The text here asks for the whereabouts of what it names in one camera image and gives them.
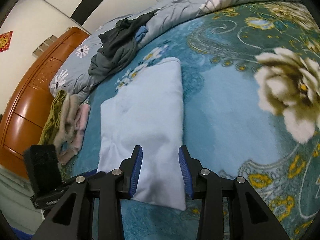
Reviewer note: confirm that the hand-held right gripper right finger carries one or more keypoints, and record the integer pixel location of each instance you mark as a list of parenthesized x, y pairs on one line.
[(185, 172)]

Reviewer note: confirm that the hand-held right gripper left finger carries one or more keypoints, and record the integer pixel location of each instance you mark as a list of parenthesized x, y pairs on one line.
[(136, 170)]

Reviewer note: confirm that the light blue shirt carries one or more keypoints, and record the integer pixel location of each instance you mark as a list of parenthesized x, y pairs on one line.
[(145, 110)]

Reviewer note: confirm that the beige furry cloth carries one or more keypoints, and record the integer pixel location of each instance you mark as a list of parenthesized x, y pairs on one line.
[(68, 120)]

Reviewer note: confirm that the green cloth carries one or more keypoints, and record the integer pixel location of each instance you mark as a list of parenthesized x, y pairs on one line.
[(53, 112)]

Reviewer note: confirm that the pink cloth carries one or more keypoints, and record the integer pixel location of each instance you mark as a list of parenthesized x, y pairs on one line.
[(81, 120)]

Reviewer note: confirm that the wooden headboard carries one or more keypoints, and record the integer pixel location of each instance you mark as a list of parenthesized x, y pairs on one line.
[(27, 105)]

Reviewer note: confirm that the grey-blue floral pillow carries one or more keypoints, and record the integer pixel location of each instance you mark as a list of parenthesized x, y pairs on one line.
[(75, 62)]

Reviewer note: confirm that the black garment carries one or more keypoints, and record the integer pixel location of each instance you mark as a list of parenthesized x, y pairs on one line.
[(120, 35)]

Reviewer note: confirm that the blue garment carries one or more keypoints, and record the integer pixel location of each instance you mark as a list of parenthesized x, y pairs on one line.
[(141, 33)]

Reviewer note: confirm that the white wardrobe with black stripe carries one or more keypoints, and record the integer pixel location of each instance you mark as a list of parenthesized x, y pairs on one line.
[(112, 2)]

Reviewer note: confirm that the grey-blue floral quilt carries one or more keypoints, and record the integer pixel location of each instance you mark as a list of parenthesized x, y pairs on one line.
[(200, 2)]

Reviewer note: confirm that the white wall outlet strip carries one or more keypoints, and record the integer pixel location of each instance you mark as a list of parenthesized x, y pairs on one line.
[(43, 45)]

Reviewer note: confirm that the red wall decoration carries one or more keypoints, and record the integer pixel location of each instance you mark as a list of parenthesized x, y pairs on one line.
[(5, 41)]

